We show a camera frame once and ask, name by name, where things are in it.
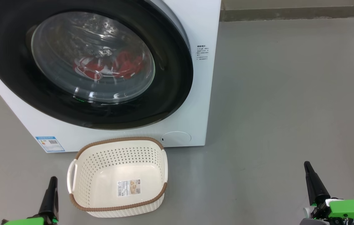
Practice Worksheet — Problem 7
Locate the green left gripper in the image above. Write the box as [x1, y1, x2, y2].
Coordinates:
[0, 177, 59, 225]

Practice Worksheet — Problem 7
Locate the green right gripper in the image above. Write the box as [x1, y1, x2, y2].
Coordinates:
[301, 161, 354, 225]

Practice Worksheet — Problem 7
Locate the black round door with glass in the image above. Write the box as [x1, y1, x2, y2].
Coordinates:
[0, 0, 194, 130]

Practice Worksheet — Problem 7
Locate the red garment with white print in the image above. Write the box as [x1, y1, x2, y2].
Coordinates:
[110, 51, 145, 79]

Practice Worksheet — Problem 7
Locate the cream perforated basket brown rim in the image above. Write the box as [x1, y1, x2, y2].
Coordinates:
[67, 137, 168, 218]

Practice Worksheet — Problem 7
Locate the printed food package label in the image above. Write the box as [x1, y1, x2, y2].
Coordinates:
[117, 179, 141, 197]

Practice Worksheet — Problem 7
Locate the white front-load washing machine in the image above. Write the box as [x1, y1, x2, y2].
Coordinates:
[0, 0, 221, 153]

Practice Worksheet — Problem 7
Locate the blue energy label sticker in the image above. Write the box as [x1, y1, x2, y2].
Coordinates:
[35, 136, 65, 153]

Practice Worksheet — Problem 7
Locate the round white filter cover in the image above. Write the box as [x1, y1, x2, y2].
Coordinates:
[160, 131, 192, 147]

